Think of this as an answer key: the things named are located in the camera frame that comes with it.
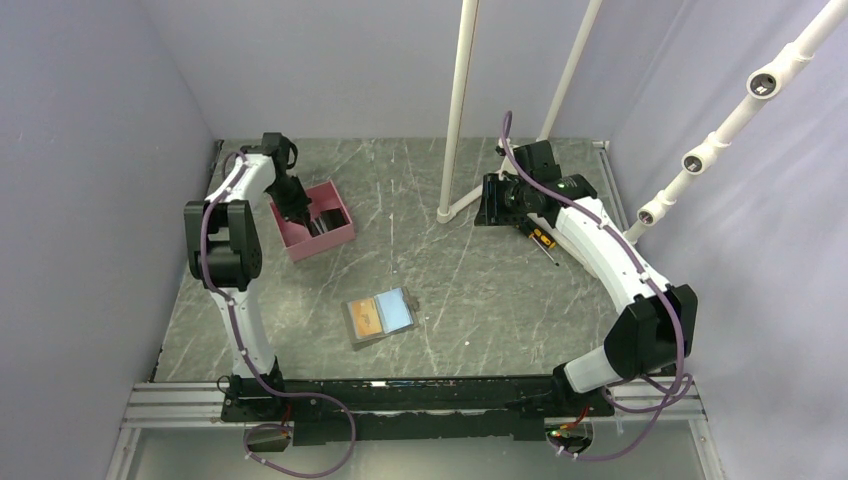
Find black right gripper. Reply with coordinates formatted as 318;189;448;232
474;173;534;226

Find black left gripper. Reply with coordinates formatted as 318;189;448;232
267;175;314;229

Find grey leather card holder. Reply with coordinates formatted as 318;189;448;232
340;287;420;351

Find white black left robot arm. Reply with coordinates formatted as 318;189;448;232
183;132;312;420

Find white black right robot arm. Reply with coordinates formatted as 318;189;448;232
474;141;698;415

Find black cards in box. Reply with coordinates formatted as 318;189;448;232
307;208;349;237

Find pink plastic box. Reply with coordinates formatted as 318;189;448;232
270;180;356;262

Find yellow black screwdriver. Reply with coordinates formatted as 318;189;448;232
516;223;560;267

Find white PVC pipe frame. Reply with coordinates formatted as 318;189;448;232
425;1;636;224

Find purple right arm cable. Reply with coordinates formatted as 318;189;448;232
498;110;695;464

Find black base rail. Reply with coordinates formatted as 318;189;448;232
219;374;613;446

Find aluminium extrusion frame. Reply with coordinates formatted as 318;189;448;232
105;142;730;480

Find white pipe with camera sockets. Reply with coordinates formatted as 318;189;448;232
624;0;847;244

